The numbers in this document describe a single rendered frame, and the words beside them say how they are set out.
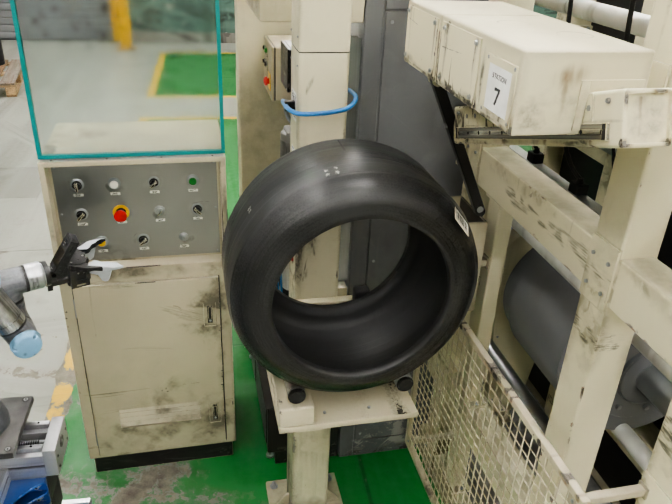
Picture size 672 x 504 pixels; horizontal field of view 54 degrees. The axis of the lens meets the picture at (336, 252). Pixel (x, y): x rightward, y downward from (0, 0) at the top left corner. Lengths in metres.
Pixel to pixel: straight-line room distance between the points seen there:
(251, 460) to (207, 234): 0.99
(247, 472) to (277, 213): 1.54
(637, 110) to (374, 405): 1.02
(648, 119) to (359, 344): 0.98
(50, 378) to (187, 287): 1.22
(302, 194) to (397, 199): 0.20
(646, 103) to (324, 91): 0.82
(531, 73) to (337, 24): 0.65
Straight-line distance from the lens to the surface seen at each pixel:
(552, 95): 1.20
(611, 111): 1.19
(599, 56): 1.23
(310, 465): 2.38
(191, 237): 2.26
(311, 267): 1.90
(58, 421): 2.05
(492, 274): 2.03
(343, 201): 1.37
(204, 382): 2.53
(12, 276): 1.95
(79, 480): 2.83
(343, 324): 1.86
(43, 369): 3.41
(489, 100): 1.26
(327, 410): 1.78
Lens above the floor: 1.98
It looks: 28 degrees down
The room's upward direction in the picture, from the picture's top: 3 degrees clockwise
